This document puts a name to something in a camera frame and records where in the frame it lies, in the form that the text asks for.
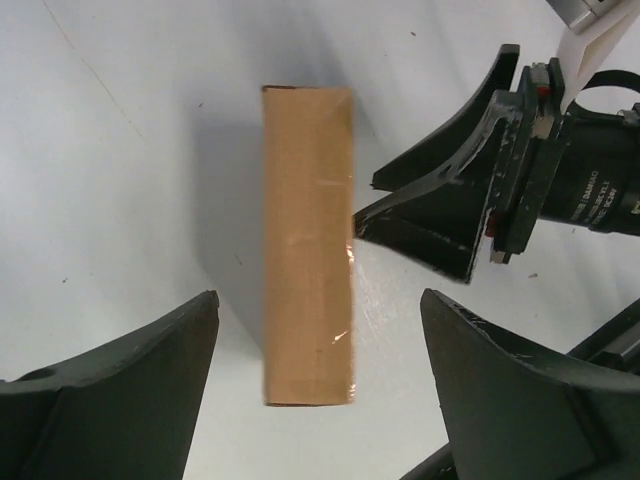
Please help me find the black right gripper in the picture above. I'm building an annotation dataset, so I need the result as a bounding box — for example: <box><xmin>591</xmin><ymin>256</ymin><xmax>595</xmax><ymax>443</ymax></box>
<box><xmin>354</xmin><ymin>44</ymin><xmax>568</xmax><ymax>284</ymax></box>

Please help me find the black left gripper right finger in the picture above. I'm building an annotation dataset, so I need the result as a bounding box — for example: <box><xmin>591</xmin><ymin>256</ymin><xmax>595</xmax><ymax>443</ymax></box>
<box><xmin>419</xmin><ymin>287</ymin><xmax>640</xmax><ymax>480</ymax></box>

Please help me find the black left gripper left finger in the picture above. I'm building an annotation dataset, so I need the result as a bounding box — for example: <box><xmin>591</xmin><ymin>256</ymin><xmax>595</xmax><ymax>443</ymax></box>
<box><xmin>1</xmin><ymin>291</ymin><xmax>219</xmax><ymax>479</ymax></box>

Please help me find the brown cardboard express box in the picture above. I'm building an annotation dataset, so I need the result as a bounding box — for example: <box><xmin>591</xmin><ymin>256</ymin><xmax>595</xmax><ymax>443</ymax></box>
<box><xmin>261</xmin><ymin>85</ymin><xmax>355</xmax><ymax>407</ymax></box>

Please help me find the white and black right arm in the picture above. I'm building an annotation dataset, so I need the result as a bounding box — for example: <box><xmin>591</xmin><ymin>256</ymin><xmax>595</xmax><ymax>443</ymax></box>
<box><xmin>354</xmin><ymin>44</ymin><xmax>639</xmax><ymax>283</ymax></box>

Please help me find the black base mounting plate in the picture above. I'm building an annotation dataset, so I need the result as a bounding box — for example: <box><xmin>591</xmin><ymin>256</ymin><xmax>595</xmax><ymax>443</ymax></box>
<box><xmin>399</xmin><ymin>304</ymin><xmax>640</xmax><ymax>480</ymax></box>

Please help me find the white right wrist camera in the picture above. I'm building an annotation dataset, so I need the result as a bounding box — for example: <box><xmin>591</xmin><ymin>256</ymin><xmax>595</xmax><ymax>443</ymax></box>
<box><xmin>547</xmin><ymin>0</ymin><xmax>639</xmax><ymax>113</ymax></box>

